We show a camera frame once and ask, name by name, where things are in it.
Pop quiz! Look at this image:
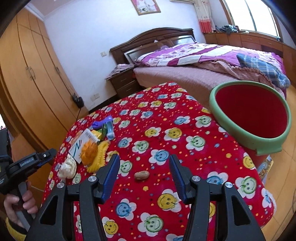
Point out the blue plaid cloth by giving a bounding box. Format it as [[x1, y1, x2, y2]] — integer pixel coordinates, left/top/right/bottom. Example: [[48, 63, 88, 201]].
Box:
[[236, 53, 290, 88]]

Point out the printed cardboard box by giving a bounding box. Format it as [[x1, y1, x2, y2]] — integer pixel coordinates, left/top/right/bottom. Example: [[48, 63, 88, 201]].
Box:
[[257, 155, 273, 179]]

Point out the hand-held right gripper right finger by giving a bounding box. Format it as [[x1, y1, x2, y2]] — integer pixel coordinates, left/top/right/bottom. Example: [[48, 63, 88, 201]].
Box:
[[169, 155, 266, 241]]

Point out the orange peel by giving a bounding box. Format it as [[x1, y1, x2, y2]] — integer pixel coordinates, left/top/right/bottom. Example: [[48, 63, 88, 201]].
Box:
[[81, 142, 99, 166]]

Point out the dark wooden nightstand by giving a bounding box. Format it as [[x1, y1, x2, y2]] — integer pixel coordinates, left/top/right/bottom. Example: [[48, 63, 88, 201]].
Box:
[[109, 67, 139, 98]]

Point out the black hanging bag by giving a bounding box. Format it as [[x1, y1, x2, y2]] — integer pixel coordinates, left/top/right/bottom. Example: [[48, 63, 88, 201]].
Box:
[[72, 94, 84, 108]]

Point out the purple plastic toy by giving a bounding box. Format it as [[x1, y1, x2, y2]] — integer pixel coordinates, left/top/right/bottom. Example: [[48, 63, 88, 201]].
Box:
[[92, 116, 114, 130]]

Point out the dark wooden headboard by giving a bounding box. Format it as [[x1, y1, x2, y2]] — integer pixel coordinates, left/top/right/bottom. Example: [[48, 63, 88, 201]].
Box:
[[109, 27, 197, 65]]

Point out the framed wall photo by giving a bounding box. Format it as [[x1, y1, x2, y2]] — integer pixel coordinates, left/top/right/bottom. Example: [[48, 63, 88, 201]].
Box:
[[131, 0, 161, 15]]

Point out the red bin with green rim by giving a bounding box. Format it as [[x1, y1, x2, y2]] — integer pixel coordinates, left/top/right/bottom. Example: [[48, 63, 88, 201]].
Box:
[[209, 81, 291, 169]]

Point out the purple floral quilt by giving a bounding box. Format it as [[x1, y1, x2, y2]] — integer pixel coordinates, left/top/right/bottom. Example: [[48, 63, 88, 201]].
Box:
[[134, 43, 285, 70]]

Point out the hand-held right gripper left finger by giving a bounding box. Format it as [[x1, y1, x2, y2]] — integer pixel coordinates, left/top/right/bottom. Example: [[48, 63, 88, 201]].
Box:
[[25, 153, 121, 241]]

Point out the person's left hand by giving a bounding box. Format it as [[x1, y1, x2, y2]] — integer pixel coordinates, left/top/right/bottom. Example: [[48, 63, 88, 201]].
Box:
[[3, 182, 38, 230]]

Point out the window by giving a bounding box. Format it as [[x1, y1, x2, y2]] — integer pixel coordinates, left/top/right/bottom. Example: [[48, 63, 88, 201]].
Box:
[[220, 0, 285, 39]]

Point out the bed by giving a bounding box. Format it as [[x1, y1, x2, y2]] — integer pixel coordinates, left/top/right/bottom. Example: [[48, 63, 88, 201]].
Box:
[[134, 42, 292, 102]]

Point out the pink ruffled blanket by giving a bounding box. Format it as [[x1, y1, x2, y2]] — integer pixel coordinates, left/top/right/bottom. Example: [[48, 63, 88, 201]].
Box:
[[196, 58, 278, 86]]

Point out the wooden window cabinet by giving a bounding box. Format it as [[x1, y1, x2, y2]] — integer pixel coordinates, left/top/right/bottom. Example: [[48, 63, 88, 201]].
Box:
[[203, 30, 296, 58]]

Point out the yellow ridged peel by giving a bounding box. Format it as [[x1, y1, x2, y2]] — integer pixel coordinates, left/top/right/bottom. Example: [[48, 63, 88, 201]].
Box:
[[88, 140, 110, 173]]

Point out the white box with blue zigzag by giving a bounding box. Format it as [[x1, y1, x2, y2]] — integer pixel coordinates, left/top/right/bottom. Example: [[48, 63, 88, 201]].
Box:
[[69, 128, 100, 164]]

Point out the wooden wardrobe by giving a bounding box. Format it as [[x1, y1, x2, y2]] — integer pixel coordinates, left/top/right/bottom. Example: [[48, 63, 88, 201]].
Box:
[[0, 7, 89, 167]]

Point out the white and red curtain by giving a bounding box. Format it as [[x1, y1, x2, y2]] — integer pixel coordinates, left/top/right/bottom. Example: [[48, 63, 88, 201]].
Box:
[[194, 0, 216, 34]]

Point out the pink floral cloth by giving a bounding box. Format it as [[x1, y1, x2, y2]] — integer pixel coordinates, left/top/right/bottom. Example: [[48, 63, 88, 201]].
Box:
[[105, 64, 134, 80]]

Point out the red smiley flower blanket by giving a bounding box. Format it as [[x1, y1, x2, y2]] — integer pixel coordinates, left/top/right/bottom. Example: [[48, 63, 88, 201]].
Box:
[[43, 81, 277, 241]]

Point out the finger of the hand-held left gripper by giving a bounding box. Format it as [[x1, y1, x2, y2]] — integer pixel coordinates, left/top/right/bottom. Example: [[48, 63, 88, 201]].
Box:
[[35, 149, 57, 166]]

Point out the pile of clothes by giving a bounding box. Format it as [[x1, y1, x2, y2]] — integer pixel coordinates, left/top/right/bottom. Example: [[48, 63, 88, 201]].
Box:
[[216, 24, 240, 34]]

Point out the person's left forearm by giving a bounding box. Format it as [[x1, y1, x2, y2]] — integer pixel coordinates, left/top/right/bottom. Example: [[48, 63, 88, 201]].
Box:
[[0, 209, 27, 241]]

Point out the white tissue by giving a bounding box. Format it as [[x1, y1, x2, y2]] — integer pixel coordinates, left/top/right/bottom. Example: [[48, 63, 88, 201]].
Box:
[[58, 156, 77, 179]]

